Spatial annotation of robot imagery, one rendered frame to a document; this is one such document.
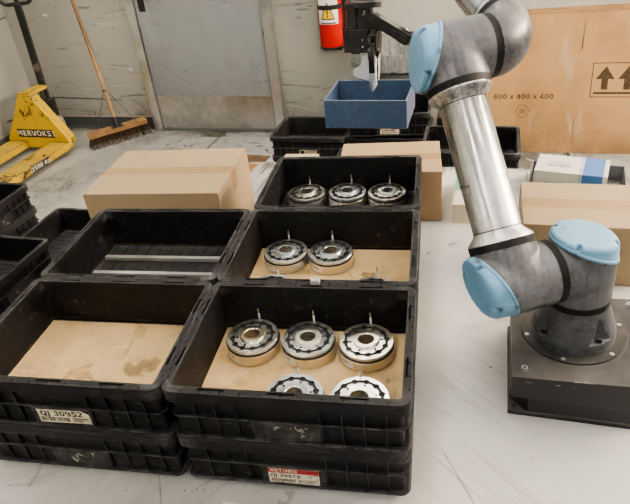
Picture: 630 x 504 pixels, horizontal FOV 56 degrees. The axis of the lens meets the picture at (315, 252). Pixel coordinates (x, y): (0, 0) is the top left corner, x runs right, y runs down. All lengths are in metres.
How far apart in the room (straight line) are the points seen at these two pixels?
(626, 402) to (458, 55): 0.68
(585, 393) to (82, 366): 0.95
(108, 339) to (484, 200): 0.79
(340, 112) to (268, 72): 2.93
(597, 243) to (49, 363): 1.05
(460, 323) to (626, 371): 0.38
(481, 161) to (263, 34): 3.36
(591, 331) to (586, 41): 2.92
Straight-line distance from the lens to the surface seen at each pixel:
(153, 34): 4.67
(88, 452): 1.22
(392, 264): 1.37
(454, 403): 1.24
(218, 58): 4.49
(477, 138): 1.08
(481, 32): 1.13
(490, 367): 1.32
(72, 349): 1.33
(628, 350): 1.26
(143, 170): 1.86
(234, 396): 0.96
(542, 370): 1.18
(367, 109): 1.45
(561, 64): 3.96
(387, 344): 1.12
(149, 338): 1.28
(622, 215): 1.57
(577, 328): 1.19
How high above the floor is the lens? 1.61
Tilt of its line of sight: 33 degrees down
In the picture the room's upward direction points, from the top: 6 degrees counter-clockwise
